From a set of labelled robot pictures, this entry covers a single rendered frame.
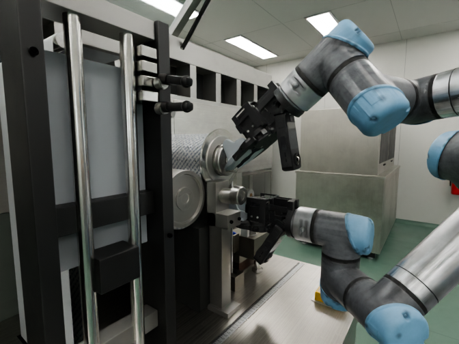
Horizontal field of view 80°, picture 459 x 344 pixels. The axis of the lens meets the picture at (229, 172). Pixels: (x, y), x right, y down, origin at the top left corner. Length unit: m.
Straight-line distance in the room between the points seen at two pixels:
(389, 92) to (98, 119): 0.38
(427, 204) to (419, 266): 4.57
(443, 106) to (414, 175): 4.51
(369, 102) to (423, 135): 4.58
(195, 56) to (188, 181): 0.64
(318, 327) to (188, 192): 0.40
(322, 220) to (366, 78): 0.28
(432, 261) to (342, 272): 0.15
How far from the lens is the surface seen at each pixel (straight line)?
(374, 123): 0.45
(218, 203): 0.61
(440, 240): 0.57
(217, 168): 0.62
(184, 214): 0.59
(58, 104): 0.33
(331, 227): 0.59
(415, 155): 5.03
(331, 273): 0.62
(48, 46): 0.47
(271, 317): 0.70
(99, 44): 0.45
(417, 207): 5.12
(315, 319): 0.72
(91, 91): 0.35
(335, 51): 0.51
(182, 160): 0.65
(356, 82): 0.47
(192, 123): 1.06
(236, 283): 0.78
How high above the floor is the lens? 1.30
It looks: 7 degrees down
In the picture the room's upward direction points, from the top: straight up
